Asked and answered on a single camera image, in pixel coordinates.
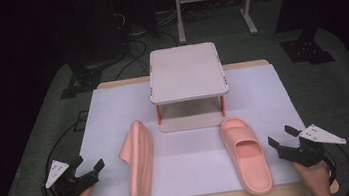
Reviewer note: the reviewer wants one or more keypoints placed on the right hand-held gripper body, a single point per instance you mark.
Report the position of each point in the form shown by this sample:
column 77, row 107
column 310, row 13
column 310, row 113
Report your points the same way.
column 307, row 154

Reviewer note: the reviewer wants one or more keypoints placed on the person's right hand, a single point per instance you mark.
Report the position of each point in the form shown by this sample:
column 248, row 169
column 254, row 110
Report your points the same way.
column 318, row 177

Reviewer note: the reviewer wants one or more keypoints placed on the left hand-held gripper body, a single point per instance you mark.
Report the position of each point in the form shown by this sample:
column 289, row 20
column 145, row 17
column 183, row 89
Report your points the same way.
column 72, row 186

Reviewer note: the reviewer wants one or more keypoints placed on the white table mat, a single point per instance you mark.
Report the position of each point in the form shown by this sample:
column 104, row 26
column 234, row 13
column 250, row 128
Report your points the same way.
column 191, row 166

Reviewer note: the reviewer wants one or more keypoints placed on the pink rubber slipper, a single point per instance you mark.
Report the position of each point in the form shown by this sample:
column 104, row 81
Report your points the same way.
column 246, row 156
column 140, row 162

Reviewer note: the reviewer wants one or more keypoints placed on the white two-tier shoe rack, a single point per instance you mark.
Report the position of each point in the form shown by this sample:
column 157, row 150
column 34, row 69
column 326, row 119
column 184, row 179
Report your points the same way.
column 186, row 73

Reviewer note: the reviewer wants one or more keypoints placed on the black stand base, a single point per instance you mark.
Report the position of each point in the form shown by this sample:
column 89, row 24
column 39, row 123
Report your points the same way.
column 83, row 80
column 306, row 50

